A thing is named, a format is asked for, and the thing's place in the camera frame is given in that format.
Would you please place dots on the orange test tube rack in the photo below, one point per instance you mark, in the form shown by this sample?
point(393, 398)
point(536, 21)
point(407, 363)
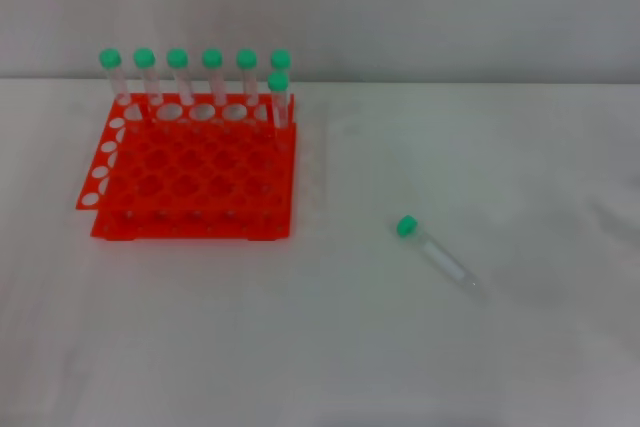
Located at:
point(200, 167)

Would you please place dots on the green-capped clear test tube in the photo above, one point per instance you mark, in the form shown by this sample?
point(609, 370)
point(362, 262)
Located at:
point(212, 58)
point(144, 57)
point(246, 58)
point(278, 82)
point(110, 58)
point(407, 225)
point(177, 58)
point(280, 58)

